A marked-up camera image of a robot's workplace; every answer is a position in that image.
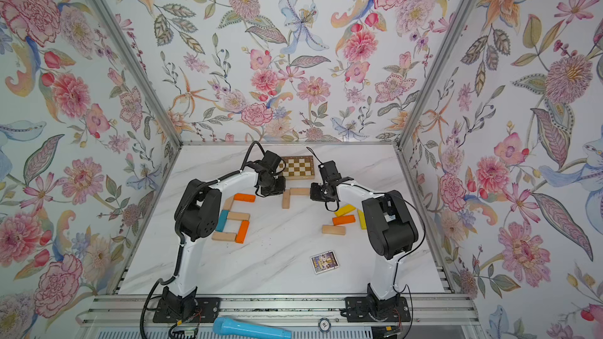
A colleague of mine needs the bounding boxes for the natural block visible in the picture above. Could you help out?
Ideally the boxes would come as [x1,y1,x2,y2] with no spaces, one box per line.
[227,211,251,221]
[290,188,310,196]
[222,197,234,211]
[321,225,346,235]
[211,232,237,243]
[282,189,291,210]

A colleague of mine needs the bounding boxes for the orange block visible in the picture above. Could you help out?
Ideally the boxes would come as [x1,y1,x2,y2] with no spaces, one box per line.
[234,193,257,202]
[235,220,250,244]
[332,214,356,226]

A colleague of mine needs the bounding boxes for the orange block front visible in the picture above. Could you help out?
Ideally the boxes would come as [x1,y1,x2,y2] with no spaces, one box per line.
[235,220,250,244]

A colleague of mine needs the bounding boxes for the teal wooden block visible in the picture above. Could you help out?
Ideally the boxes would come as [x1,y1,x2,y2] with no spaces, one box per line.
[215,210,229,232]

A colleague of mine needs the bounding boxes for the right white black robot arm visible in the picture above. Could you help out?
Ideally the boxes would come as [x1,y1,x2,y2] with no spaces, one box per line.
[310,161,422,323]

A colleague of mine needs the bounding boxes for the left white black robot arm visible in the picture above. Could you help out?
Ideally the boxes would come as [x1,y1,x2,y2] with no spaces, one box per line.
[166,151,286,299]

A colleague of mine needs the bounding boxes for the wooden chessboard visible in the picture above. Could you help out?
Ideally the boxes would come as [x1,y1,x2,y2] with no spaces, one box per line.
[277,155,316,180]

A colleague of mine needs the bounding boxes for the yellow block upper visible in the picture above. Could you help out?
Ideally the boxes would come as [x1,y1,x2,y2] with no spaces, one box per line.
[334,204,356,218]

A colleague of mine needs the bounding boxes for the yellow-green block right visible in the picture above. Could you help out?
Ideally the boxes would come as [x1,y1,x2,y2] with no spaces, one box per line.
[357,210,367,230]

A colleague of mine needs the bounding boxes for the playing card box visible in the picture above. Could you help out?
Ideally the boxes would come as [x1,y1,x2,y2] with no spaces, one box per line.
[310,250,339,275]

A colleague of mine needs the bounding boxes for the small round gauge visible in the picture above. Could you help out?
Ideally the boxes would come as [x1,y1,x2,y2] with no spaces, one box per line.
[318,318,331,333]

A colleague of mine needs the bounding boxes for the blue microphone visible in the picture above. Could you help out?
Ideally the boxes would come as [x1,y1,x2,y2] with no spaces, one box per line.
[212,317,292,339]

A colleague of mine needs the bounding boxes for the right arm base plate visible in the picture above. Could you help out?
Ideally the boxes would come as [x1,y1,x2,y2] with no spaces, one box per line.
[340,296,411,323]

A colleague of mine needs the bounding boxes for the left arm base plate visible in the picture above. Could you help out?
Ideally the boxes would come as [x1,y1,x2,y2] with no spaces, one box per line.
[152,298,221,323]

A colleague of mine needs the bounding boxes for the aluminium front rail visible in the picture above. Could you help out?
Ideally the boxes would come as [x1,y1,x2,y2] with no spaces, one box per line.
[75,292,479,327]

